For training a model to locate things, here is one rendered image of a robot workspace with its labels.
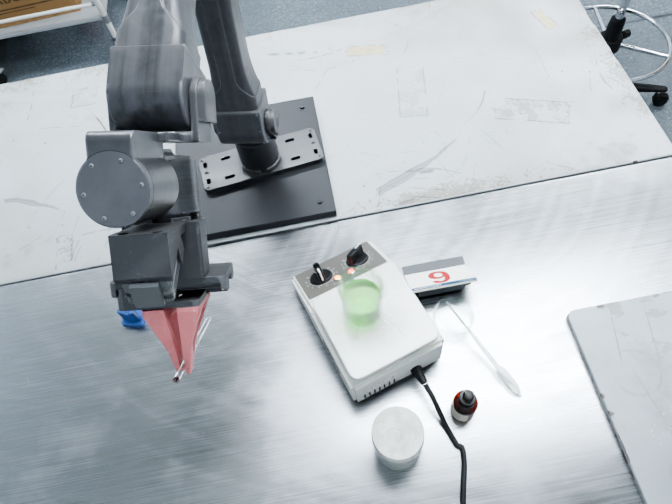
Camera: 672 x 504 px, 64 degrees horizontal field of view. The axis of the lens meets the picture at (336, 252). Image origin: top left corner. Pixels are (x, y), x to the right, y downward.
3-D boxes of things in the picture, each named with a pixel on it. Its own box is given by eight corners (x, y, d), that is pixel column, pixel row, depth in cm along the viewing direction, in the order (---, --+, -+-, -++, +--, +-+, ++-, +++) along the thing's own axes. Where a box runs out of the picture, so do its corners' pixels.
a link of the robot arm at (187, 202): (183, 229, 46) (175, 146, 45) (119, 232, 46) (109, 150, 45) (209, 219, 53) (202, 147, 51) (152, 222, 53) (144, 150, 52)
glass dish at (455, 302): (457, 296, 76) (459, 289, 74) (480, 327, 74) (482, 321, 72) (424, 314, 75) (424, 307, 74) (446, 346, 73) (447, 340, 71)
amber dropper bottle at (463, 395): (464, 394, 69) (470, 377, 63) (479, 414, 68) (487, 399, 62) (445, 406, 69) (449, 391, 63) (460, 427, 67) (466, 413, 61)
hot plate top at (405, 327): (310, 303, 69) (309, 300, 68) (392, 262, 71) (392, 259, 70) (353, 385, 63) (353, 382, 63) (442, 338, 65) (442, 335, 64)
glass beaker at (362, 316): (335, 323, 67) (327, 294, 60) (351, 286, 69) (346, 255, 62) (380, 339, 65) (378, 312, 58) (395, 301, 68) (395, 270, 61)
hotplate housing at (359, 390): (292, 286, 80) (282, 259, 73) (370, 247, 82) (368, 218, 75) (363, 422, 69) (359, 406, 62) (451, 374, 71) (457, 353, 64)
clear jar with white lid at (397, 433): (422, 473, 65) (425, 462, 58) (372, 470, 66) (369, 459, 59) (422, 422, 68) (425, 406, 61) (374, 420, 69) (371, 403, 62)
